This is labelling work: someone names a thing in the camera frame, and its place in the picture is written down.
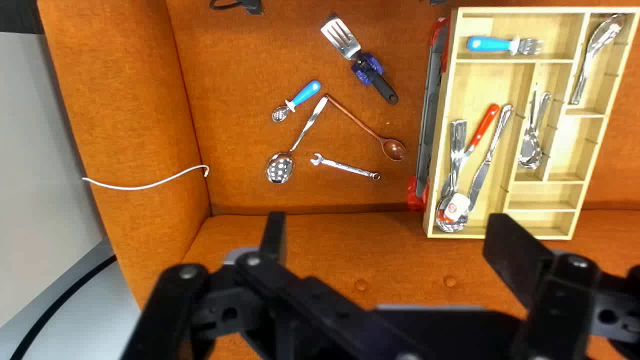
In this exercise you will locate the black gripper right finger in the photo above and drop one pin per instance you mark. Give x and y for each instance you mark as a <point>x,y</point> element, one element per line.
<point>516,252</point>

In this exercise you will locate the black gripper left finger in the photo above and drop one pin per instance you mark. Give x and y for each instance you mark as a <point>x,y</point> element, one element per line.
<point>273,232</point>

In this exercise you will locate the silver slotted spoon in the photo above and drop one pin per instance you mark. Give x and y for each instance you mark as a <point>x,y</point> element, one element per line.
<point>279,169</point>

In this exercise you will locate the metal spoon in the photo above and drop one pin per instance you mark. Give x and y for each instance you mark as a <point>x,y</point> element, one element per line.
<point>342,166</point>

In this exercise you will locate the small silver cutlery piece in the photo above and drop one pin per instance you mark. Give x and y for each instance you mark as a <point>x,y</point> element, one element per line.
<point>530,147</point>

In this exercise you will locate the silver ladle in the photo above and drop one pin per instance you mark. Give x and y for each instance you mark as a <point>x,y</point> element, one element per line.
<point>493,147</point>

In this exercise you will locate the silver fork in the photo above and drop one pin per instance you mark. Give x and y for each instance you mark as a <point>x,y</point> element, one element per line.
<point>457,147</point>

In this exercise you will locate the orange fabric sofa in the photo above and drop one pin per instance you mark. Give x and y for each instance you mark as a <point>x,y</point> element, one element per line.
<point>253,67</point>

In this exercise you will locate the wooden cutlery tray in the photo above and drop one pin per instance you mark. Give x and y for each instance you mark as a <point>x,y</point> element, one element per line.
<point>480,81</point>

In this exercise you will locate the round white reflector black rim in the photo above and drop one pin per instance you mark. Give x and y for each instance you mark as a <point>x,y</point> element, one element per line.
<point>87,321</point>

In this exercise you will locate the large silver serving spoon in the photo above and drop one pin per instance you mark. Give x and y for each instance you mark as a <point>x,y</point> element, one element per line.
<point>603,36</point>

